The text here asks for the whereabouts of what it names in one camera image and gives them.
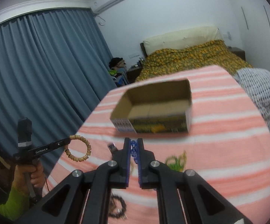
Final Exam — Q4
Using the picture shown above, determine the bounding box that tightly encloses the green bead bracelet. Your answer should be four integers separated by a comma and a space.
164, 150, 188, 172

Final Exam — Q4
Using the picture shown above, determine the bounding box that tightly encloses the light wooden bead bracelet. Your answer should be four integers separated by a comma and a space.
64, 134, 92, 162

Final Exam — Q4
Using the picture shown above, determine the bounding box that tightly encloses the blue crystal bead bracelet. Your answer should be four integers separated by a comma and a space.
130, 139, 140, 165

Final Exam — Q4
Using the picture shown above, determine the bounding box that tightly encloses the green sleeved left forearm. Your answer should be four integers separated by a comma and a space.
0, 181, 30, 221

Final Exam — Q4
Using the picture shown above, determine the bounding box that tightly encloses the person's left hand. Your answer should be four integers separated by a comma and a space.
12, 162, 45, 196

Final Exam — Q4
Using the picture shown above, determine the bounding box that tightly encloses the black smart watch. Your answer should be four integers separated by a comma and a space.
108, 143, 118, 155

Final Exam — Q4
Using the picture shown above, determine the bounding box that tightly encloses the striped pink white tablecloth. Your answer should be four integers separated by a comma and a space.
48, 66, 270, 223

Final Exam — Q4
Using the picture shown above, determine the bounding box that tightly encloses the blue curtain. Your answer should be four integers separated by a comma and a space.
0, 7, 118, 175

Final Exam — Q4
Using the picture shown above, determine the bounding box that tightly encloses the open cardboard box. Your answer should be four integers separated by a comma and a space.
110, 79, 192, 133

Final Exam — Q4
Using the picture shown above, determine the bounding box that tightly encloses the pile of clothes with hat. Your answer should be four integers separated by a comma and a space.
109, 57, 129, 87

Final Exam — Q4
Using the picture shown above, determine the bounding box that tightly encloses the left dark nightstand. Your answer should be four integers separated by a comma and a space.
126, 67, 143, 84

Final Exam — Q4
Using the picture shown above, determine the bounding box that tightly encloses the dark nightstand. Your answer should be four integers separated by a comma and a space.
228, 46, 246, 61
126, 67, 143, 84

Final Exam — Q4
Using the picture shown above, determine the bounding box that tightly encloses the black white checkered blanket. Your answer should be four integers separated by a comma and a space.
233, 68, 270, 131

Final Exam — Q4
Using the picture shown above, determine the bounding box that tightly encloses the bed with yellow floral cover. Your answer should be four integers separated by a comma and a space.
135, 40, 252, 82

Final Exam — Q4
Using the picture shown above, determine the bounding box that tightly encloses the right dark nightstand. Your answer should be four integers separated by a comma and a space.
228, 46, 246, 61

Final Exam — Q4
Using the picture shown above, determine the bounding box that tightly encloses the cream bed headboard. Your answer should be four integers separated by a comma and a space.
140, 26, 223, 58

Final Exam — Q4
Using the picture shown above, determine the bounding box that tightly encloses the white air conditioner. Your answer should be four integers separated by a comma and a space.
90, 0, 124, 14

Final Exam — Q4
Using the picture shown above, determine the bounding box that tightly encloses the white wardrobe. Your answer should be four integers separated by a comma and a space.
230, 0, 270, 71

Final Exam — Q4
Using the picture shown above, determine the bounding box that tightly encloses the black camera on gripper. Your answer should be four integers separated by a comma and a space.
17, 118, 32, 148

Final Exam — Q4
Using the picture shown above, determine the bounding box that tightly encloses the dark bead bracelet with charm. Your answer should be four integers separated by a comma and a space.
108, 194, 128, 220

